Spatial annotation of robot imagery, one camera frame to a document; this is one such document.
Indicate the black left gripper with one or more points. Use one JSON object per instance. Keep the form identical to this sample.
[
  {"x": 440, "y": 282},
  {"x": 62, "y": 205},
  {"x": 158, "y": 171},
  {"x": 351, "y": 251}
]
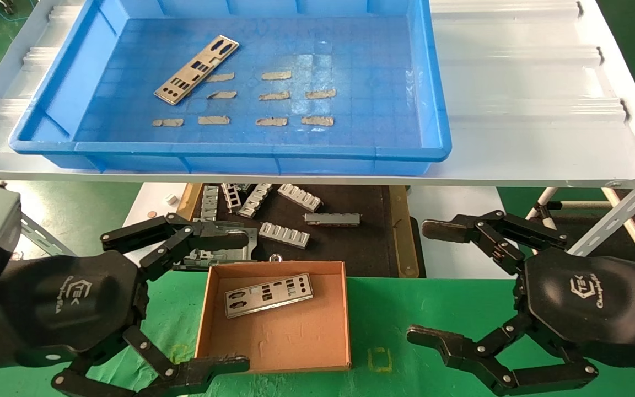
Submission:
[{"x": 75, "y": 298}]

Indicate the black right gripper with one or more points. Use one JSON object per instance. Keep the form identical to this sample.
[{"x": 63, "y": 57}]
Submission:
[{"x": 587, "y": 298}]

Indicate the silver slotted shield plate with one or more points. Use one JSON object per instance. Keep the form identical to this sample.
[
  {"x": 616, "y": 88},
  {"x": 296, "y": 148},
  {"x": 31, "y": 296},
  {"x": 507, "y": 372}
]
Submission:
[{"x": 268, "y": 296}]

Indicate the brown cardboard box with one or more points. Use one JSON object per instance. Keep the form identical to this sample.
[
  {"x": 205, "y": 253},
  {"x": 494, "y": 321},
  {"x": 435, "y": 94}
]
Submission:
[{"x": 306, "y": 342}]

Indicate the blue plastic tray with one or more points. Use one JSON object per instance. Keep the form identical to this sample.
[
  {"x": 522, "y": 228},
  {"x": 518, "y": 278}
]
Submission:
[{"x": 350, "y": 66}]

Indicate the large grey metal chassis plate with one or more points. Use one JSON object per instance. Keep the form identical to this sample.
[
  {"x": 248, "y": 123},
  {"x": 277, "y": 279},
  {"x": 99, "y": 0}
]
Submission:
[{"x": 229, "y": 256}]

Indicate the green cloth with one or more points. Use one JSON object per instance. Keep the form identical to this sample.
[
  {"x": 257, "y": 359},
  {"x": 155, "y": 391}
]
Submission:
[{"x": 394, "y": 309}]

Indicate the small white cap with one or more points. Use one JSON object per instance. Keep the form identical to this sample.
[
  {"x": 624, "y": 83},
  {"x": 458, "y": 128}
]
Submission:
[{"x": 171, "y": 198}]

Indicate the grey closed metal bar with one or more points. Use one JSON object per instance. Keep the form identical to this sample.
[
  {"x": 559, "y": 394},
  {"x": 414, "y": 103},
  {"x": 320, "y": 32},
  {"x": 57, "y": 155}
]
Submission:
[{"x": 332, "y": 219}]

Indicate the perforated metal angle brace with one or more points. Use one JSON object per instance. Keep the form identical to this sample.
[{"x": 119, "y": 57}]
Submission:
[
  {"x": 42, "y": 237},
  {"x": 615, "y": 220}
]

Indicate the grey tape strip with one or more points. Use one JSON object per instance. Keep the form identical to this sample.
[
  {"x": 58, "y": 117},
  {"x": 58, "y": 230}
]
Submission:
[
  {"x": 276, "y": 75},
  {"x": 222, "y": 76},
  {"x": 274, "y": 96},
  {"x": 320, "y": 94},
  {"x": 167, "y": 122},
  {"x": 222, "y": 95}
]

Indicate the white metal shelf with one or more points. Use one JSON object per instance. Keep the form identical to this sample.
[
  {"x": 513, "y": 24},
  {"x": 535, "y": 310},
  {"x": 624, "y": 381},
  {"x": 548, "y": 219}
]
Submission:
[{"x": 516, "y": 110}]

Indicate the silver shield plate round holes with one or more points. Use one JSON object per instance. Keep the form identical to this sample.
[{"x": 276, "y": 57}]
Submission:
[{"x": 196, "y": 69}]

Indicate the grey slotted metal bracket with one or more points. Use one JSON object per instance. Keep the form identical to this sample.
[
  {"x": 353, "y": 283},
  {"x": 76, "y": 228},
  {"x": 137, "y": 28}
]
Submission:
[
  {"x": 231, "y": 196},
  {"x": 299, "y": 197},
  {"x": 255, "y": 199},
  {"x": 210, "y": 203},
  {"x": 284, "y": 234}
]

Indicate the black mat wooden frame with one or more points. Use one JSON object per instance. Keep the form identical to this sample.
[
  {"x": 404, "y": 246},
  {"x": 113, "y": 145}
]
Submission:
[{"x": 350, "y": 248}]

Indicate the white pipe frame black joints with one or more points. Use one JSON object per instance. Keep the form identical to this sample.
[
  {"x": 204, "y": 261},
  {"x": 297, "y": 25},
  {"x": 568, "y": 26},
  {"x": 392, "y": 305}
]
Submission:
[{"x": 546, "y": 197}]

